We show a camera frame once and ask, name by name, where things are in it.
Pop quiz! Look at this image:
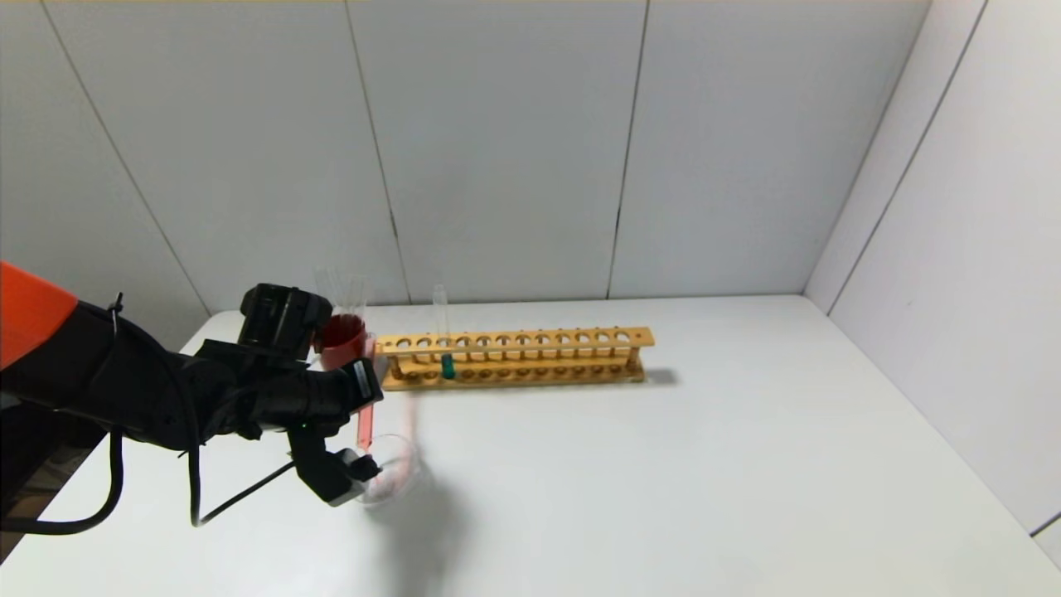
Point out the wooden test tube rack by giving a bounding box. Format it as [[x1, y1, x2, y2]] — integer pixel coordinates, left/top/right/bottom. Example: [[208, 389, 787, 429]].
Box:
[[375, 327, 656, 392]]

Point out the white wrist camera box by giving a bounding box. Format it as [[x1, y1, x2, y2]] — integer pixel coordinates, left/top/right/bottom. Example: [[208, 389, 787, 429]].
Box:
[[327, 448, 384, 508]]

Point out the clear glass dish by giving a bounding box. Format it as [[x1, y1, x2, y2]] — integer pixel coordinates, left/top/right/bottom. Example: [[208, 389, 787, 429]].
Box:
[[352, 434, 435, 508]]

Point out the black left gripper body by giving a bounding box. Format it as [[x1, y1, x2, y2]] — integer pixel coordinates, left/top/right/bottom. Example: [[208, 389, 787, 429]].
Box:
[[303, 357, 385, 425]]

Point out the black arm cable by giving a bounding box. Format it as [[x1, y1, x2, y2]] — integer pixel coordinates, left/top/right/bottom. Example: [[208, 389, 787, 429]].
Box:
[[0, 427, 297, 536]]

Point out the test tube with blue pigment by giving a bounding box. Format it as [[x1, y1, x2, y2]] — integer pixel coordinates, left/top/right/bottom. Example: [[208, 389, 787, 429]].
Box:
[[433, 285, 457, 381]]

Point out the test tube with red pigment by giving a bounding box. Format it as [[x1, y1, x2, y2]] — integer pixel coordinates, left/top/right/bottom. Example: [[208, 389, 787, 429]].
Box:
[[356, 331, 380, 454]]

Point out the dark red plastic cup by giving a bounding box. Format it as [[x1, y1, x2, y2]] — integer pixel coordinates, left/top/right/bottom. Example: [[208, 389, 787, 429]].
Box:
[[315, 314, 375, 371]]

